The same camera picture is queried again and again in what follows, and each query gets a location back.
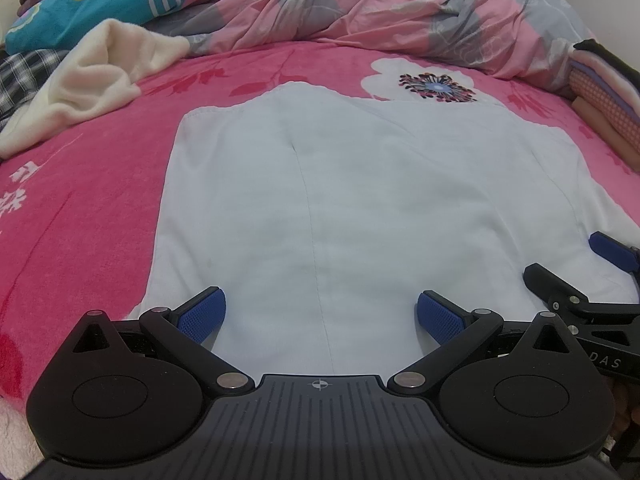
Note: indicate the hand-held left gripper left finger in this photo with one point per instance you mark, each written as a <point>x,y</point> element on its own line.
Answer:
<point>202,312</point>

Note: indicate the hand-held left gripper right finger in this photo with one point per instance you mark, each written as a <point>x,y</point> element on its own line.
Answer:
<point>440,312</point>

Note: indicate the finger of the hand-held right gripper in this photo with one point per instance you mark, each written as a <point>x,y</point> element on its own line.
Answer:
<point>550,282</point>
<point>602,242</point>

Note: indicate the white shirt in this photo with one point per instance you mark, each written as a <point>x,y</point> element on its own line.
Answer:
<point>375,185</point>

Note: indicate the stack of folded clothes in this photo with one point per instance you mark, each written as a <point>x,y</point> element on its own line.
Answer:
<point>600,72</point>

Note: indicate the person's right hand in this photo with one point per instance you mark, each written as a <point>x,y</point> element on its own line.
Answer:
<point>622,405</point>

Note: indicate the folded tan garment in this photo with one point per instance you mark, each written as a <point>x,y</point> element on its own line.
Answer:
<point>610,130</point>

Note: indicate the pink floral bed sheet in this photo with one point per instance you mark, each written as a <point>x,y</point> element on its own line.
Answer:
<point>100,210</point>

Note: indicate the folded black garment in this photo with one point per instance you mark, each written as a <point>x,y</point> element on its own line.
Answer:
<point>595,47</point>

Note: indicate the cream fleece cloth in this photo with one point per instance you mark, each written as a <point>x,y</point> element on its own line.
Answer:
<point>90,85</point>

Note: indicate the black white checkered cloth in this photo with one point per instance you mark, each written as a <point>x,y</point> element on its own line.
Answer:
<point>25,70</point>

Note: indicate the pink grey floral quilt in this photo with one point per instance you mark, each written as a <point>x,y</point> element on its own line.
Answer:
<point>400,10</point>

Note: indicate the teal pink plush blanket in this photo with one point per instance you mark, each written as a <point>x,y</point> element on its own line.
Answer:
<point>75,5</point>

